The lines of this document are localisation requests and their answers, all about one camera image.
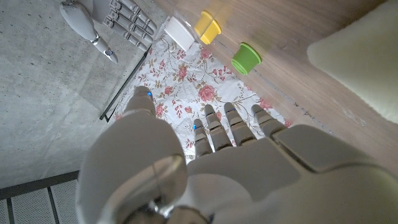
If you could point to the clear medicine bottle white cap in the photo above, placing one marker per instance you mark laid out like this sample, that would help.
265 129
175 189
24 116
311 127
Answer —
180 32

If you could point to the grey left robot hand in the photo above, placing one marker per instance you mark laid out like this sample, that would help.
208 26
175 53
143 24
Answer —
217 177

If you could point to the floral backdrop cloth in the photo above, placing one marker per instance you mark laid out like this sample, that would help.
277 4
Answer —
186 84

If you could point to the black backdrop pole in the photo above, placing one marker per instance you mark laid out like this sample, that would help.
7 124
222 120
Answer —
124 85

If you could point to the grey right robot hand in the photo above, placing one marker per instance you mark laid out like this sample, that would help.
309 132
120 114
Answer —
105 21

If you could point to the yellow sticky note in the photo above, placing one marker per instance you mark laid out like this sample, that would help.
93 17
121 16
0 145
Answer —
363 59

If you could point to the green plastic cup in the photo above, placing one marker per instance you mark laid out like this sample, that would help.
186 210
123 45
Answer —
245 59

